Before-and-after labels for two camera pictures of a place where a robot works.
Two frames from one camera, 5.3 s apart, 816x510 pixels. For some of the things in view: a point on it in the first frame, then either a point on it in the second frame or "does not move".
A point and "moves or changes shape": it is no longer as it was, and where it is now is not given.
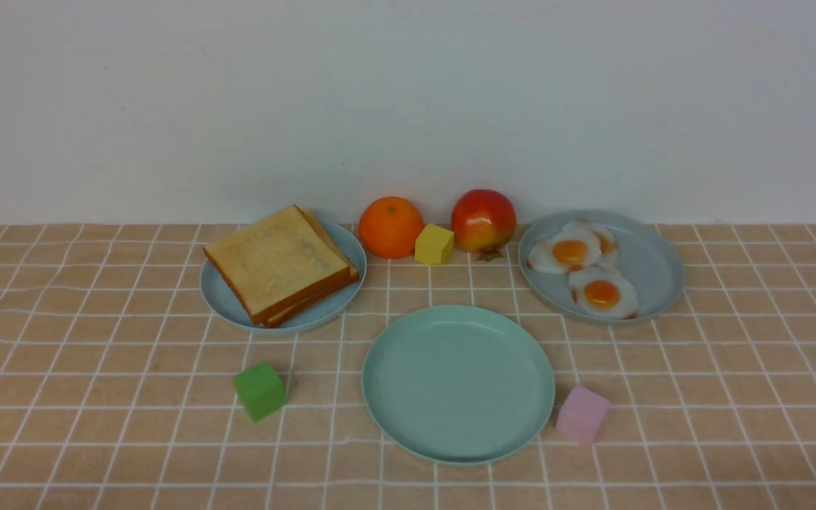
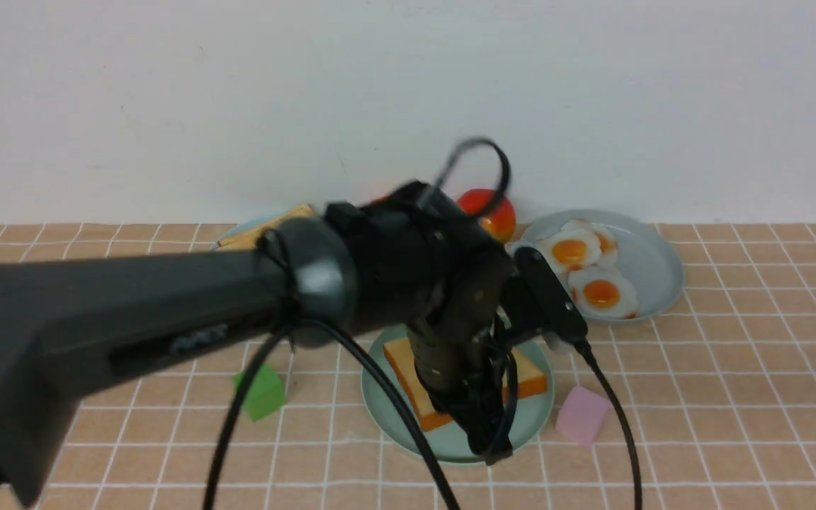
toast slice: x=277 y=263 moves or changes shape
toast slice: x=353 y=275 moves or changes shape
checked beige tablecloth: x=92 y=372 does not move
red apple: x=484 y=221 does not move
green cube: x=261 y=389 does not move
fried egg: x=574 y=246 does not move
